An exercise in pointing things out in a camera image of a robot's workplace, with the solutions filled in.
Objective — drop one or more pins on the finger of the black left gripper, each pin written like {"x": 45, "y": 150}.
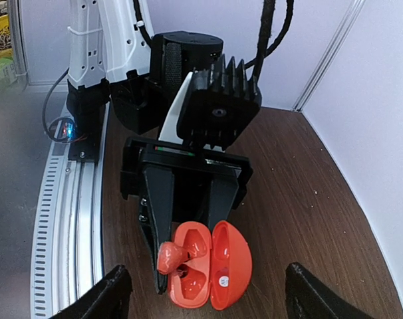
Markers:
{"x": 221, "y": 196}
{"x": 158, "y": 196}

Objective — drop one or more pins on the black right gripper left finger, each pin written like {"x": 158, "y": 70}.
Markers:
{"x": 109, "y": 298}

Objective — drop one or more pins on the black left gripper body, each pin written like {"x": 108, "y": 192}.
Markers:
{"x": 196, "y": 167}

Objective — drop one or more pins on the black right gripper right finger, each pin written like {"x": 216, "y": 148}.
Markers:
{"x": 307, "y": 297}

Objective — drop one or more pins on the red earbud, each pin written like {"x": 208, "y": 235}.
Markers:
{"x": 170, "y": 257}

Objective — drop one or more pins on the red round earbud charging case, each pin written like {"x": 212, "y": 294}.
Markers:
{"x": 219, "y": 269}

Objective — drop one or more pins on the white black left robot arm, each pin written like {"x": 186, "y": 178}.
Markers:
{"x": 116, "y": 59}

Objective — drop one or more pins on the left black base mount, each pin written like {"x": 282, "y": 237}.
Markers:
{"x": 83, "y": 146}

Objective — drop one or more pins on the left aluminium frame post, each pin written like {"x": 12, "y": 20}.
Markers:
{"x": 338, "y": 38}

